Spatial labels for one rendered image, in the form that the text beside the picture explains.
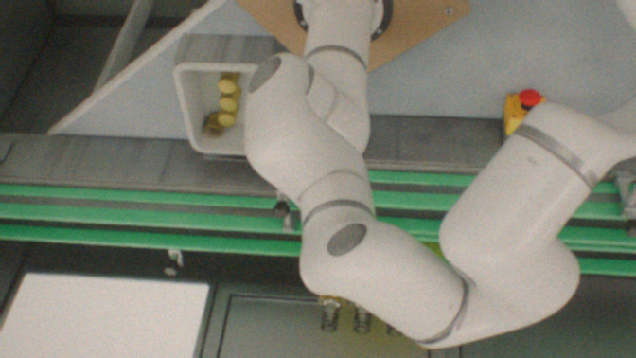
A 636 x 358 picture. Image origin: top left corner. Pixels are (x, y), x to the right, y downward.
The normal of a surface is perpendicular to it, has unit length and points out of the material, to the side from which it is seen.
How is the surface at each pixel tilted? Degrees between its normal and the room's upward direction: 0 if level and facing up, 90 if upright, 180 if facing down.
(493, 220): 60
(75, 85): 90
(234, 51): 90
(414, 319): 11
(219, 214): 90
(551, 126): 73
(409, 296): 32
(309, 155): 49
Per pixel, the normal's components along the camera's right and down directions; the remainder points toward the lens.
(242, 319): -0.04, -0.66
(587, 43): -0.10, 0.75
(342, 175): 0.12, -0.77
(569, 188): 0.31, 0.29
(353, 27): 0.49, -0.53
